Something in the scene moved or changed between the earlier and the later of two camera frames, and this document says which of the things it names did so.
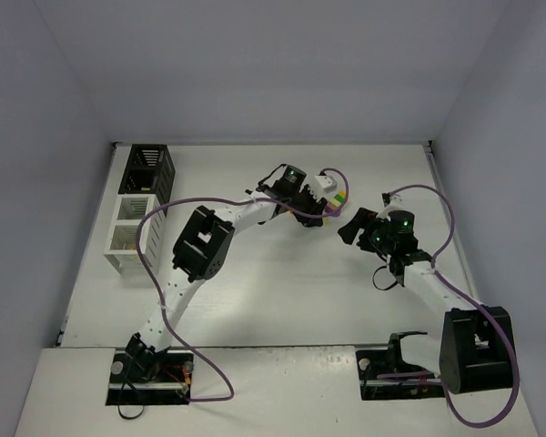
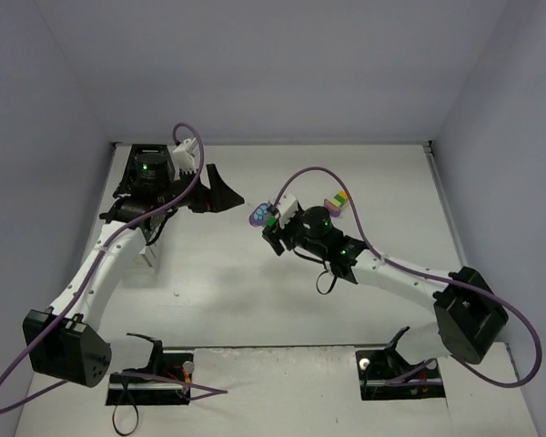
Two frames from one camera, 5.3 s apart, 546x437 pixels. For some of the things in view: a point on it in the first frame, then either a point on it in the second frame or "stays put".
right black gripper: [367, 228] → [275, 234]
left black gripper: [311, 206] → [205, 195]
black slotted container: [148, 170] stays put
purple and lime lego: [333, 208] stays put
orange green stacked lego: [340, 197] stays put
